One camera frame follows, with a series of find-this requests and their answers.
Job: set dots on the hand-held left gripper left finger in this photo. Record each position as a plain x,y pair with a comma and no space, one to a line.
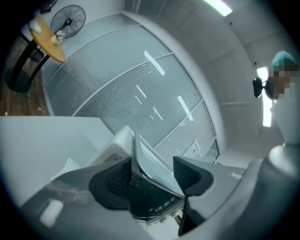
70,197

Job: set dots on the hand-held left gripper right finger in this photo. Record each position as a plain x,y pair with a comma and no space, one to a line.
211,185

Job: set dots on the silver metal baking tray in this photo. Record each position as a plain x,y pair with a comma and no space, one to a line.
154,164

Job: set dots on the white toaster oven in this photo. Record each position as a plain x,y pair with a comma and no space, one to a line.
112,150

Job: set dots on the white printed notice sheet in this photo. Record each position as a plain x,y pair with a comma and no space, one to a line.
189,155

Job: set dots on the white notice sheet with icon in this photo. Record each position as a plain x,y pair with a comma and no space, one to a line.
196,146

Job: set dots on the long ceiling light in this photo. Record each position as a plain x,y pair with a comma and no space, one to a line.
218,7
266,112

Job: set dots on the small white artificial flower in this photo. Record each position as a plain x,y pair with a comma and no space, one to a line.
39,109

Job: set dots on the person's grey patterned top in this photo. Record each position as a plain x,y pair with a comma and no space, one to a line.
287,126

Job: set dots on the person's head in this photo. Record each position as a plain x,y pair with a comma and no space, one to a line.
284,82

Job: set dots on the teal cap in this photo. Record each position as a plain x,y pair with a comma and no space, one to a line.
282,59

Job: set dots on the round wooden table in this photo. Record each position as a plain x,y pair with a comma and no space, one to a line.
49,42

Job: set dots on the small white flower pot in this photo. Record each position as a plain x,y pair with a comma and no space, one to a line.
57,38

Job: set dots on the small white box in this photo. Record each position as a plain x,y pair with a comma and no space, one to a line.
35,25

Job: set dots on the black floor fan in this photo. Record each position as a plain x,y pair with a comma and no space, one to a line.
70,21

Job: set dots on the black head camera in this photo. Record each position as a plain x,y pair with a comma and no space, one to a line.
257,86

